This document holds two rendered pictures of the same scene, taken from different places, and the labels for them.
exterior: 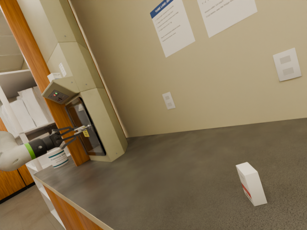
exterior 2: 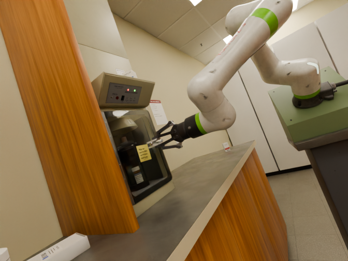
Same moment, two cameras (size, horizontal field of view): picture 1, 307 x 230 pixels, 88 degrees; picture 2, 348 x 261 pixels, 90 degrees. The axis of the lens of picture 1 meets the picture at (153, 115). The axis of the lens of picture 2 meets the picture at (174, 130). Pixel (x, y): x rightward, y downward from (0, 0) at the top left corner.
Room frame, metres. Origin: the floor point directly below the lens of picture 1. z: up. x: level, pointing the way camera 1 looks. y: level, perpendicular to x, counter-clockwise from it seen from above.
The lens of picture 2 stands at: (1.12, 1.32, 1.16)
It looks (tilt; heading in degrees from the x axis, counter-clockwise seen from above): 5 degrees up; 256
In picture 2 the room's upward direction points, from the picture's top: 20 degrees counter-clockwise
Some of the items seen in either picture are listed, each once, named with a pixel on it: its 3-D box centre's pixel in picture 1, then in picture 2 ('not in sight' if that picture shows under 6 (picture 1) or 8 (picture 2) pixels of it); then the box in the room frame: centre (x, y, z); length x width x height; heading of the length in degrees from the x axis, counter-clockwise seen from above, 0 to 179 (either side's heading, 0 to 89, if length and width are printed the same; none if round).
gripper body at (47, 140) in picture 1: (52, 141); (180, 132); (0.90, 0.58, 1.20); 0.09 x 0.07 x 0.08; 134
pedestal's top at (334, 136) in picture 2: not in sight; (323, 134); (0.10, 0.52, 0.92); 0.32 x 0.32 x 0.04; 50
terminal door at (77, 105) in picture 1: (84, 129); (141, 149); (1.08, 0.47, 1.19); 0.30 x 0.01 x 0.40; 43
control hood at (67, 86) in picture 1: (59, 93); (128, 92); (1.05, 0.51, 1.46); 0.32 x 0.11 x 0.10; 44
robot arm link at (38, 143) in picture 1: (38, 147); (195, 126); (0.85, 0.63, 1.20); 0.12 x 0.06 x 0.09; 44
